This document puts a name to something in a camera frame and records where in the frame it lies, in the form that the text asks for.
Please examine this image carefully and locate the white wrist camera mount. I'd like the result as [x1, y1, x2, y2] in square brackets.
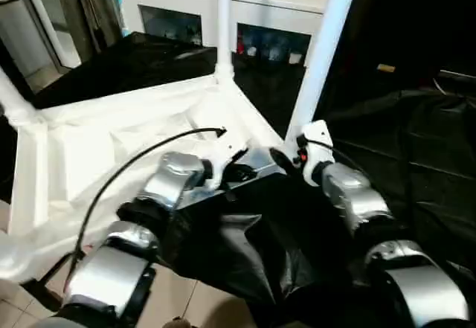
[297, 119, 334, 186]
[206, 134, 249, 190]

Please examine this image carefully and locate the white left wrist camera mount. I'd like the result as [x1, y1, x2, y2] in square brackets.
[206, 134, 249, 190]

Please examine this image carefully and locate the grey metal rack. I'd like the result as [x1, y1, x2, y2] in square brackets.
[0, 0, 126, 91]

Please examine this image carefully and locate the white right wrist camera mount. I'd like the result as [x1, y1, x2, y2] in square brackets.
[297, 119, 334, 186]

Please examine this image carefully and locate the black mat cover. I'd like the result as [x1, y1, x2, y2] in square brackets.
[0, 30, 476, 328]

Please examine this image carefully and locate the black metal stand leg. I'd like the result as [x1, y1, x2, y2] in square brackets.
[20, 257, 81, 310]

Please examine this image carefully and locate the white plastic table top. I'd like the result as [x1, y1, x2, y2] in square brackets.
[0, 73, 295, 284]

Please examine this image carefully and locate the long black pole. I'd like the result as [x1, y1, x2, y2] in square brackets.
[438, 68, 476, 83]

